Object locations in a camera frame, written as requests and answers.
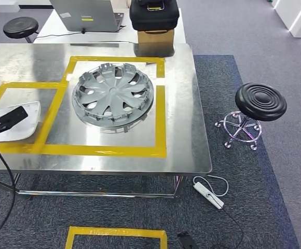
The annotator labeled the silver wheel hubcap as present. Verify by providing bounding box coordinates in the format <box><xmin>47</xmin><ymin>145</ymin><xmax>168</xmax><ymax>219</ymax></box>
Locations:
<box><xmin>71</xmin><ymin>63</ymin><xmax>154</xmax><ymax>134</ymax></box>

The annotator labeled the white curved plastic part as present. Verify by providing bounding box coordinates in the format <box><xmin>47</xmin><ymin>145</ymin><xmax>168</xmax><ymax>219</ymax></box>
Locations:
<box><xmin>0</xmin><ymin>101</ymin><xmax>41</xmax><ymax>143</ymax></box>

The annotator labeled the black round stool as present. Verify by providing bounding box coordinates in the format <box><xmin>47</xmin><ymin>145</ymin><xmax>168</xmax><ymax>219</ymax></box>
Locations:
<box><xmin>3</xmin><ymin>16</ymin><xmax>39</xmax><ymax>44</ymax></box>
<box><xmin>215</xmin><ymin>82</ymin><xmax>287</xmax><ymax>151</ymax></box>

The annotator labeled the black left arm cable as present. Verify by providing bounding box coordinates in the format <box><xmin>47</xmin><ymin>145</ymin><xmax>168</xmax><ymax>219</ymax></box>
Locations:
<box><xmin>0</xmin><ymin>127</ymin><xmax>17</xmax><ymax>247</ymax></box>

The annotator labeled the stainless steel workbench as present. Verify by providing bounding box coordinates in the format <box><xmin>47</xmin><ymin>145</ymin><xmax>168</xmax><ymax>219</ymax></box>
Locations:
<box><xmin>0</xmin><ymin>43</ymin><xmax>212</xmax><ymax>201</ymax></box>

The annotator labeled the yellow tape rectangle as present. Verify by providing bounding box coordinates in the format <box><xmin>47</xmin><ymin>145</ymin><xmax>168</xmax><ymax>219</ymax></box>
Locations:
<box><xmin>40</xmin><ymin>56</ymin><xmax>167</xmax><ymax>159</ymax></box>

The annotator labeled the white power strip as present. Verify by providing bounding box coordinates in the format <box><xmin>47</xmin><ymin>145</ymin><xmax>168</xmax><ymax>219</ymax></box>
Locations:
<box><xmin>193</xmin><ymin>182</ymin><xmax>224</xmax><ymax>210</ymax></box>

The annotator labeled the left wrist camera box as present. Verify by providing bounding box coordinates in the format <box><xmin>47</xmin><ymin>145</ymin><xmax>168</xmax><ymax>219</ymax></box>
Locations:
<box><xmin>0</xmin><ymin>105</ymin><xmax>29</xmax><ymax>139</ymax></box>

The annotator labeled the black floor cable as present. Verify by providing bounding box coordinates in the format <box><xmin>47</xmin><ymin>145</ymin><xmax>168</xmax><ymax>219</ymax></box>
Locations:
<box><xmin>210</xmin><ymin>207</ymin><xmax>244</xmax><ymax>249</ymax></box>

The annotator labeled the black carry case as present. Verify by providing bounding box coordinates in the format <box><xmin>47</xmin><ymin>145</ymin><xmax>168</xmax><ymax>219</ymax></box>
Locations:
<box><xmin>129</xmin><ymin>0</ymin><xmax>180</xmax><ymax>32</ymax></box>

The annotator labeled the yellow floor tape marking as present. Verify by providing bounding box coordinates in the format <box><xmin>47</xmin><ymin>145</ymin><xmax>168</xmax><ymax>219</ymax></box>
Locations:
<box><xmin>65</xmin><ymin>226</ymin><xmax>168</xmax><ymax>249</ymax></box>

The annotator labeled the white floor cable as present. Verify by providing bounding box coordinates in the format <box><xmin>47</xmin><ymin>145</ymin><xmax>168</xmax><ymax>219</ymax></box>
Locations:
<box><xmin>192</xmin><ymin>175</ymin><xmax>229</xmax><ymax>199</ymax></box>

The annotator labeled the grey laptop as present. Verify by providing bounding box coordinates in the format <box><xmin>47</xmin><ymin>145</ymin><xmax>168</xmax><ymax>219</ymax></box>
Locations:
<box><xmin>49</xmin><ymin>0</ymin><xmax>125</xmax><ymax>33</ymax></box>

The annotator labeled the robot's black right foot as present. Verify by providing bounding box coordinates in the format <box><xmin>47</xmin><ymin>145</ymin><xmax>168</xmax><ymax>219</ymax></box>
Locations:
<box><xmin>177</xmin><ymin>231</ymin><xmax>199</xmax><ymax>249</ymax></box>

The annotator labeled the black laptop cable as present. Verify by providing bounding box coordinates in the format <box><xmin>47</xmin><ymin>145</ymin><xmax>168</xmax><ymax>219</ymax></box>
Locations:
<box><xmin>35</xmin><ymin>29</ymin><xmax>86</xmax><ymax>39</ymax></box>

